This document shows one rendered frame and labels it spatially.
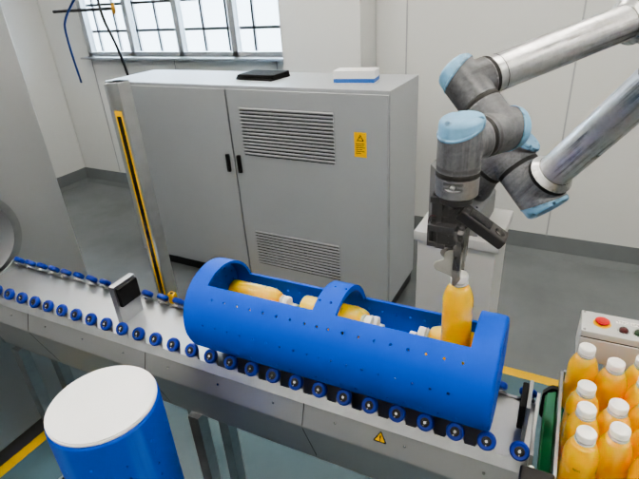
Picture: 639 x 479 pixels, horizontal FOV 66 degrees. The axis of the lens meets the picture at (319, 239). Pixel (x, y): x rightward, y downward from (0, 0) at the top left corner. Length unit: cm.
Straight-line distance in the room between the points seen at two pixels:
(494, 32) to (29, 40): 468
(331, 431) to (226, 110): 228
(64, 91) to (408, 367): 580
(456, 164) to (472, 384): 49
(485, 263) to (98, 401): 136
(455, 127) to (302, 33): 307
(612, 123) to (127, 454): 154
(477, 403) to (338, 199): 203
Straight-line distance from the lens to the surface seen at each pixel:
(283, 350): 135
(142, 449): 143
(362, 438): 145
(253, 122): 317
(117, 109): 200
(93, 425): 141
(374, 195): 292
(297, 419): 152
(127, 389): 147
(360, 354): 125
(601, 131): 163
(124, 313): 191
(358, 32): 380
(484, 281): 199
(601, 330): 154
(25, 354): 259
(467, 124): 101
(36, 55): 641
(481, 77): 116
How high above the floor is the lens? 197
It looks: 27 degrees down
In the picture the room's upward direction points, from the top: 4 degrees counter-clockwise
